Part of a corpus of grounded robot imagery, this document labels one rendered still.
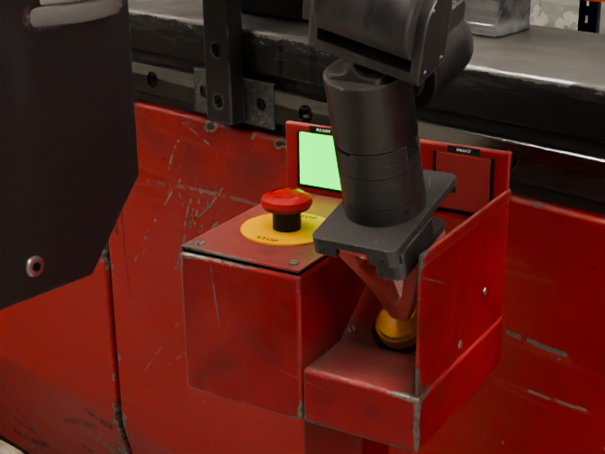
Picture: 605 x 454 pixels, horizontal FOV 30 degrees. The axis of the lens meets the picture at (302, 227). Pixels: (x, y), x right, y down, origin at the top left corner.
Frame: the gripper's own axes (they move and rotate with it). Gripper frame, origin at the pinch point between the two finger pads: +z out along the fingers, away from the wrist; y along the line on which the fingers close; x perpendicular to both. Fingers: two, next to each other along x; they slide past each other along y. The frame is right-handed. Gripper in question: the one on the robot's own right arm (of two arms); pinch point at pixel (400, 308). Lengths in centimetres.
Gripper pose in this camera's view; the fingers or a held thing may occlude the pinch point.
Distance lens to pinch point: 83.7
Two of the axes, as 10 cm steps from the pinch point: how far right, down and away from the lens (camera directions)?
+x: -8.5, -1.6, 5.0
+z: 1.6, 8.3, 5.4
